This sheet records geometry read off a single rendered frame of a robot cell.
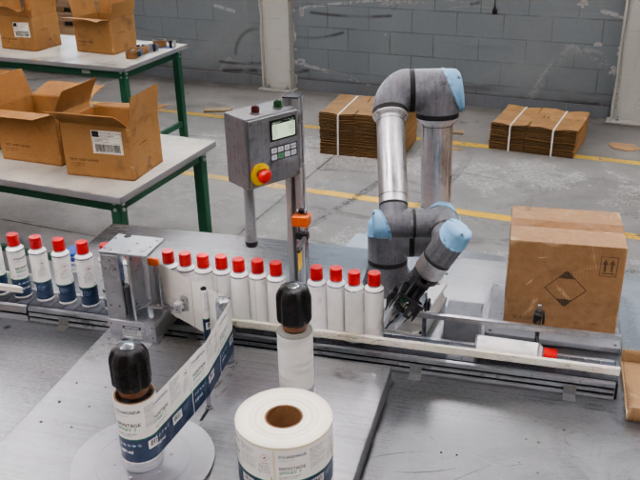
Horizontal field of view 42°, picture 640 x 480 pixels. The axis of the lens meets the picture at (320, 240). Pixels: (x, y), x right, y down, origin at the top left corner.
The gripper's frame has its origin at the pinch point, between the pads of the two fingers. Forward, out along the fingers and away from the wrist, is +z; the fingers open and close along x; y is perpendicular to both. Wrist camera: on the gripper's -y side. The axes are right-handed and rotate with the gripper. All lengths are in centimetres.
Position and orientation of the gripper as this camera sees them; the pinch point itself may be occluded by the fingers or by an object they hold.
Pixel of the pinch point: (388, 323)
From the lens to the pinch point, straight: 220.1
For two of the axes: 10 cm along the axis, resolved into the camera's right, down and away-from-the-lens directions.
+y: -2.6, 4.2, -8.7
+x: 8.5, 5.3, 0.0
